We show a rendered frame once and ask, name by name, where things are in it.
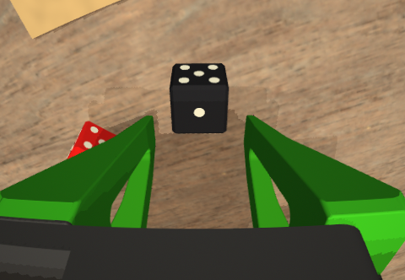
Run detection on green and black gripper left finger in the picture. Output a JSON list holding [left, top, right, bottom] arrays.
[[0, 116, 155, 228]]

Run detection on red dice with white pips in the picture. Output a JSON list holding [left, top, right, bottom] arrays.
[[67, 121, 116, 159]]

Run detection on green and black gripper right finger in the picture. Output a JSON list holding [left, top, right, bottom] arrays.
[[244, 116, 405, 275]]

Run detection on black dice with cream pips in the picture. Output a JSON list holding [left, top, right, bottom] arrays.
[[170, 63, 229, 133]]

